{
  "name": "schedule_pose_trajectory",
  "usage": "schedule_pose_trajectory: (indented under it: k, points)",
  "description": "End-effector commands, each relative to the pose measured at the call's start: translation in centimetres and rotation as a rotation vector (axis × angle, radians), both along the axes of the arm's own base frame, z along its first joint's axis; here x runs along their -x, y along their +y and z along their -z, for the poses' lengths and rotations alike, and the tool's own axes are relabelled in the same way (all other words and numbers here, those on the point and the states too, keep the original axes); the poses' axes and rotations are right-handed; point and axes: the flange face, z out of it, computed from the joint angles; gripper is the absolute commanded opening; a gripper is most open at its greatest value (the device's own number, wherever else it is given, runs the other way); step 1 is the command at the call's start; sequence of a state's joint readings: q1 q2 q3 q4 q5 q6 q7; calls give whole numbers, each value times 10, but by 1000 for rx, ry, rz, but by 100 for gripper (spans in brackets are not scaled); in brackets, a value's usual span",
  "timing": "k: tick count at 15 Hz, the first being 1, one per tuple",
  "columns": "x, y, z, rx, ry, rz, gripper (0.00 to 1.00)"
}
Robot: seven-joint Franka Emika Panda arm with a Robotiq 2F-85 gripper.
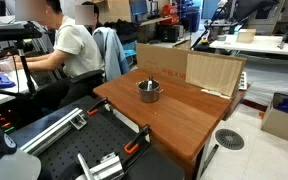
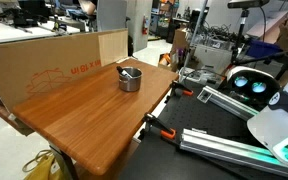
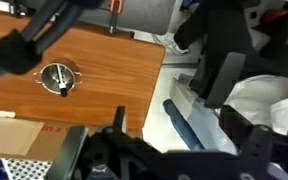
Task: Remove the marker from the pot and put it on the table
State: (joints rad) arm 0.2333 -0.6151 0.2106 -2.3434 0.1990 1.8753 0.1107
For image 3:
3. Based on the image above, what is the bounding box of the white cloth garment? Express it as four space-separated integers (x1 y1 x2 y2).
223 74 288 134

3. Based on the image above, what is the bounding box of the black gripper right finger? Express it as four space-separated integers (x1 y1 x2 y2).
220 105 274 158

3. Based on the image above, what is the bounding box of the brown cardboard box red print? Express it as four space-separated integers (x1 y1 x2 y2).
0 114 100 163

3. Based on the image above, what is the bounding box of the small stainless steel pot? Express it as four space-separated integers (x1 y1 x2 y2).
33 61 83 96

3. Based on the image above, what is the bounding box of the orange handled black clamp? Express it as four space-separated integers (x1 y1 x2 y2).
107 0 136 39

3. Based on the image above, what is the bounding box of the blue tube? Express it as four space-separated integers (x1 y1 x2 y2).
162 98 205 151

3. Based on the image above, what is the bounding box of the white perforated board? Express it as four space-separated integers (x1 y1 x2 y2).
0 158 53 180

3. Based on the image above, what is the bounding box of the grey metal mount plate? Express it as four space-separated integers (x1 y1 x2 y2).
45 125 90 180

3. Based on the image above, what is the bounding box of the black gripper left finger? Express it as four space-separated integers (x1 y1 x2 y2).
98 105 159 162

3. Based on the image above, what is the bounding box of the grey office chair part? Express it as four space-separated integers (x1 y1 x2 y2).
205 51 247 109

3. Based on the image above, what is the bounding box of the black trouser leg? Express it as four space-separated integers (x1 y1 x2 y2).
173 0 255 101

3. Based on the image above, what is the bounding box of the white sneaker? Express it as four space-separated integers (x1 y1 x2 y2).
152 32 190 56

